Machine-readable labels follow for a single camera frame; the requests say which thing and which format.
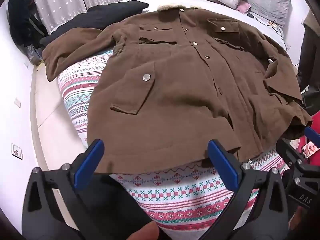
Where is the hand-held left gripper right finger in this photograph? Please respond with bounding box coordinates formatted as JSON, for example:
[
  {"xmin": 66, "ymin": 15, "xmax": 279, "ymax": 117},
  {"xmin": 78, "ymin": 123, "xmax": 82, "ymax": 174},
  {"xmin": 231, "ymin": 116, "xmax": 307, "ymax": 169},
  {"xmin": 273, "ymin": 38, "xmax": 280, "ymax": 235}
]
[{"xmin": 195, "ymin": 139, "xmax": 290, "ymax": 240}]

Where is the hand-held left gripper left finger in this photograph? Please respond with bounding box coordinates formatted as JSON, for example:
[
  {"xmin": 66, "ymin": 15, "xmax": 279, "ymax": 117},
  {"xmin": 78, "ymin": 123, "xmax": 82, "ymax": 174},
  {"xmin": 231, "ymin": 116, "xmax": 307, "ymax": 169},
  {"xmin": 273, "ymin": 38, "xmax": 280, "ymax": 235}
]
[{"xmin": 21, "ymin": 138, "xmax": 140, "ymax": 240}]

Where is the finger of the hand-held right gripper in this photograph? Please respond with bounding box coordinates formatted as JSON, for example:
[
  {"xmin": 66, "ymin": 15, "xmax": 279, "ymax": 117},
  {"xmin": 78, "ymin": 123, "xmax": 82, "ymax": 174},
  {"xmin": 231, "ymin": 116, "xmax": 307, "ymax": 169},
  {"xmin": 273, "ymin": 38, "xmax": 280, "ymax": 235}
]
[
  {"xmin": 276, "ymin": 138, "xmax": 304, "ymax": 174},
  {"xmin": 304, "ymin": 126, "xmax": 320, "ymax": 147}
]

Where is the brown coat with fur collar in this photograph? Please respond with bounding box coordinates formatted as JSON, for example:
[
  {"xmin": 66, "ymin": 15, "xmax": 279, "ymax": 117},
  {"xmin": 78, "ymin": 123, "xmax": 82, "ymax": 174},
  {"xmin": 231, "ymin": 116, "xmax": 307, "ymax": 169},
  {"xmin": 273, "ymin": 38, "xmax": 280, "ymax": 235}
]
[{"xmin": 42, "ymin": 4, "xmax": 313, "ymax": 175}]

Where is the person's left hand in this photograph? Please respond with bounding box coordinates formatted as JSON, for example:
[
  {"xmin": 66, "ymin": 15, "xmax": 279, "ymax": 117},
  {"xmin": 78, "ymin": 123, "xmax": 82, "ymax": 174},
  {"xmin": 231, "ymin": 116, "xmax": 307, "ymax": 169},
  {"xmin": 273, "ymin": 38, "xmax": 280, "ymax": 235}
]
[{"xmin": 124, "ymin": 220, "xmax": 160, "ymax": 240}]

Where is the red cloth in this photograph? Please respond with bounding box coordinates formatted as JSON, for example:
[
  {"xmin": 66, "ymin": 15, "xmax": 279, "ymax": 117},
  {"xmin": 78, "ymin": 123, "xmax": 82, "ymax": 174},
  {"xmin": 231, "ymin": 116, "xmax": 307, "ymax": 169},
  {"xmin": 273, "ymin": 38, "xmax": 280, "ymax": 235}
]
[{"xmin": 287, "ymin": 135, "xmax": 320, "ymax": 167}]

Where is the smartphone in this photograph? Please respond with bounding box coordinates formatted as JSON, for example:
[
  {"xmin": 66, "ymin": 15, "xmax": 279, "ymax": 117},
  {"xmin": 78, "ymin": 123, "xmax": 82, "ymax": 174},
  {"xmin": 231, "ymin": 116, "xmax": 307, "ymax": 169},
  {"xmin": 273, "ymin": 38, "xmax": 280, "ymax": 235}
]
[{"xmin": 302, "ymin": 141, "xmax": 320, "ymax": 159}]

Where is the patterned knit blanket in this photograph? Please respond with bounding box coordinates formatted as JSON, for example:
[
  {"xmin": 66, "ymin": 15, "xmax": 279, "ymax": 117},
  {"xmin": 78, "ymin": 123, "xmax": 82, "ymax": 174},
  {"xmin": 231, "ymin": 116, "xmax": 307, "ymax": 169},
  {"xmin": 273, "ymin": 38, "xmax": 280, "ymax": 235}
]
[{"xmin": 57, "ymin": 50, "xmax": 288, "ymax": 240}]

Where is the dark hanging coat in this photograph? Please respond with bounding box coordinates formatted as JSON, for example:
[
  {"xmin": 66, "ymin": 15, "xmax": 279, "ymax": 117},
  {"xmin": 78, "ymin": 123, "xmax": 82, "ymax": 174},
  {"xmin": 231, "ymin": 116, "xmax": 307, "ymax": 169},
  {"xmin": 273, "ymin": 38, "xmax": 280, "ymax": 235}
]
[{"xmin": 297, "ymin": 11, "xmax": 320, "ymax": 117}]

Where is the grey quilted headboard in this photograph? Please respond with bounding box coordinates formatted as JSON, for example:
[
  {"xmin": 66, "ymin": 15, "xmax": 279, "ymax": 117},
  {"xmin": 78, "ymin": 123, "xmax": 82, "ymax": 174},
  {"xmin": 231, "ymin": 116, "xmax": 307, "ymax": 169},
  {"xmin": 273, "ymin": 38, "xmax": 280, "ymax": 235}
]
[{"xmin": 246, "ymin": 0, "xmax": 292, "ymax": 30}]

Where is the pink cloth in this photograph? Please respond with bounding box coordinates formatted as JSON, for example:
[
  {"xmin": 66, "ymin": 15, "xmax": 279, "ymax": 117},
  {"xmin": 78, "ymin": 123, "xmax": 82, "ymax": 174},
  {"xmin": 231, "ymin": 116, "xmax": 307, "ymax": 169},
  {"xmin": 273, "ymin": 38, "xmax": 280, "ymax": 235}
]
[{"xmin": 236, "ymin": 0, "xmax": 252, "ymax": 14}]

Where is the black garment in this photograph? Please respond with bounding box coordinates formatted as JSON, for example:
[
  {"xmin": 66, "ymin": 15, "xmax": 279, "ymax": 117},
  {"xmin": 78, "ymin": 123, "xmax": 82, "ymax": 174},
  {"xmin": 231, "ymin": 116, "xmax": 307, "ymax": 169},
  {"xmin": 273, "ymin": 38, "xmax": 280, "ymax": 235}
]
[{"xmin": 40, "ymin": 0, "xmax": 150, "ymax": 48}]

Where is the light grey bed sheet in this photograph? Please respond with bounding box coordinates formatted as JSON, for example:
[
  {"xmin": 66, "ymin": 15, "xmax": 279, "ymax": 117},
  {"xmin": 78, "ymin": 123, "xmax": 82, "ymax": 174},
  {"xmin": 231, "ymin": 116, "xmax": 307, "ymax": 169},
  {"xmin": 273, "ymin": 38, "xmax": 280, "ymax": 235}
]
[{"xmin": 50, "ymin": 0, "xmax": 292, "ymax": 55}]

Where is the black backpack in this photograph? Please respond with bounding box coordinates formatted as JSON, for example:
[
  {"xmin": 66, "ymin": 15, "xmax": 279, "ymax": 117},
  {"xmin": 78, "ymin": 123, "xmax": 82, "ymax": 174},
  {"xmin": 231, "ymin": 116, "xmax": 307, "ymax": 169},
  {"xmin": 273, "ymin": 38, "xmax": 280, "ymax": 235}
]
[{"xmin": 7, "ymin": 0, "xmax": 49, "ymax": 49}]

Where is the grey star print curtain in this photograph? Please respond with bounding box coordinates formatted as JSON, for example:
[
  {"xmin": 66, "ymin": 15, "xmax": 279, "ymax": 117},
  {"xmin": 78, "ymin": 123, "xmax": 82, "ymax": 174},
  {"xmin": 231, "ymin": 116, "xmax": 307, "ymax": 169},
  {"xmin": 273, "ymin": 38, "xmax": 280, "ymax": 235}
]
[{"xmin": 25, "ymin": 0, "xmax": 156, "ymax": 34}]

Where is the black cable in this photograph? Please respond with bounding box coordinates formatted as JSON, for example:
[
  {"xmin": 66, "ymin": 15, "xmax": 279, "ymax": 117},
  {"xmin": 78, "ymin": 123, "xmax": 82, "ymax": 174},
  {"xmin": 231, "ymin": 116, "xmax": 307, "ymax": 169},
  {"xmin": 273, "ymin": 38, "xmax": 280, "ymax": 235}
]
[{"xmin": 247, "ymin": 12, "xmax": 287, "ymax": 48}]

